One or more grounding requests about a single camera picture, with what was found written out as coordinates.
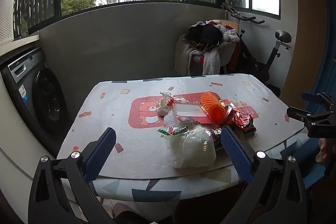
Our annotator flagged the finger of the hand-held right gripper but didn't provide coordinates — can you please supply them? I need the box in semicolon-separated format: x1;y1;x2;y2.
301;91;336;109
287;106;336;125

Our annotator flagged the clear plastic package red card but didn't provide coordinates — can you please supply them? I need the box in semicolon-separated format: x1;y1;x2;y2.
168;94;219;125

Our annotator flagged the beige chair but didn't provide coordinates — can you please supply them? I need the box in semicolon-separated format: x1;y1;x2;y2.
175;20;240;76

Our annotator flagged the clear plastic bag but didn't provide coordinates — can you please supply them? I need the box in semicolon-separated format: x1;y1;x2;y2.
164;122;217;169

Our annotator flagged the orange foam net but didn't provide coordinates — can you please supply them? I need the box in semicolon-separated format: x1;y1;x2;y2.
200;92;228;125

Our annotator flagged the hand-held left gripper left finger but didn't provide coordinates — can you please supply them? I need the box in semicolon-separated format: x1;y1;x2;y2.
28;127;117;224

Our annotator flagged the white red wrapper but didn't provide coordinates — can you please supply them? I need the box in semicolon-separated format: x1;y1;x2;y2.
157;92;189;117

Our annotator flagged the blue cloth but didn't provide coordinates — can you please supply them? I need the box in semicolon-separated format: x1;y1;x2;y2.
302;0;336;189

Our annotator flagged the person's right hand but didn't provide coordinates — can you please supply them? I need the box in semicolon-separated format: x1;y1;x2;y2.
316;139;336;169

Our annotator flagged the red foil wrapper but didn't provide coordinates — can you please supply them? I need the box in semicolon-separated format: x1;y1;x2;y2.
232;110;255;130

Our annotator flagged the white pink garment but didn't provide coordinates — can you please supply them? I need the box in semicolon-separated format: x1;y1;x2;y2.
220;25;240;43

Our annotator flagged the white fleece garment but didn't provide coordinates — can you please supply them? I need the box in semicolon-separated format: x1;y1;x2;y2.
182;44;221;76

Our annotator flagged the green white wrapper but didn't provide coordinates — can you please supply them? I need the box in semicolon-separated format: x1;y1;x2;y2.
157;127;184;137

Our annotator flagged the white foam net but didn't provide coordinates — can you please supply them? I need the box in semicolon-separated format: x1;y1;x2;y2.
164;111;182;126

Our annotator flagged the grey washing machine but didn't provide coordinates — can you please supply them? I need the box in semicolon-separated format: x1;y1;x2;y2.
0;47;70;135

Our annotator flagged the dark red snack wrapper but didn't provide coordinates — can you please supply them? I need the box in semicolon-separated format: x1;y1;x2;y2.
207;126;258;151

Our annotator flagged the bear printed blanket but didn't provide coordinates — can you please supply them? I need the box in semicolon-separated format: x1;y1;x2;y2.
56;74;307;180

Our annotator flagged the white perforated cabinet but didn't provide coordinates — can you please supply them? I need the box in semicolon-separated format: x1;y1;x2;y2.
0;0;16;46

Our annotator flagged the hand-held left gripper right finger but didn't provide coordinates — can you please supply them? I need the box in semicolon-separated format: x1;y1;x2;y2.
220;126;308;224

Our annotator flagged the geometric patterned tablecloth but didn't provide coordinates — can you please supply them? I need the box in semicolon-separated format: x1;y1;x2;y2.
89;141;319;201

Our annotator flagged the black garment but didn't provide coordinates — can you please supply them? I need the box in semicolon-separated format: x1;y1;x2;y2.
185;23;223;47

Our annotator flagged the person's leg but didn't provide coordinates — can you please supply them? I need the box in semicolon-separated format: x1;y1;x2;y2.
102;202;158;224

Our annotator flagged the black exercise bike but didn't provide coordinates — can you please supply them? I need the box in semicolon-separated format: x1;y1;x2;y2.
222;2;292;84

